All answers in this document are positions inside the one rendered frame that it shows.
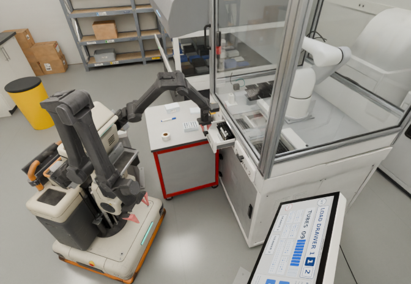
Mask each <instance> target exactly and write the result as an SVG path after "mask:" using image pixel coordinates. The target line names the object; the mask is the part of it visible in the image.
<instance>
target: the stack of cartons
mask: <svg viewBox="0 0 411 284"><path fill-rule="evenodd" d="M3 32H16V34H15V35H14V36H15V38H16V40H17V42H18V44H19V46H20V47H21V49H22V51H23V53H24V55H25V57H26V59H27V60H28V63H29V64H30V66H31V68H32V70H33V71H34V73H35V75H36V76H41V75H48V74H54V73H63V72H66V70H67V68H68V65H67V61H66V59H65V56H64V54H62V51H61V49H60V47H59V45H58V43H57V41H50V42H39V43H35V42H34V39H33V38H32V36H31V33H30V32H29V29H28V28H26V29H12V30H5V31H3Z"/></svg>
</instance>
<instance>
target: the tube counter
mask: <svg viewBox="0 0 411 284"><path fill-rule="evenodd" d="M308 233H309V230H306V231H299V234H298V238H297V241H296V244H295V248H294V251H293V254H292V258H291V261H290V264H289V268H288V270H287V274H286V276H290V277H297V274H298V270H299V267H300V263H301V260H302V255H303V251H304V248H305V244H306V240H307V237H308Z"/></svg>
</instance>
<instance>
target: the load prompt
mask: <svg viewBox="0 0 411 284"><path fill-rule="evenodd" d="M329 206H330V205H327V206H319V207H317V211H316V216H315V219H314V223H313V227H312V230H311V234H310V237H309V242H308V246H307V249H306V253H305V257H304V260H303V265H302V269H301V272H300V276H299V277H300V278H309V279H313V278H314V273H315V270H316V264H317V259H318V256H319V251H320V245H321V242H322V237H323V233H324V228H325V223H326V220H327V215H328V209H329Z"/></svg>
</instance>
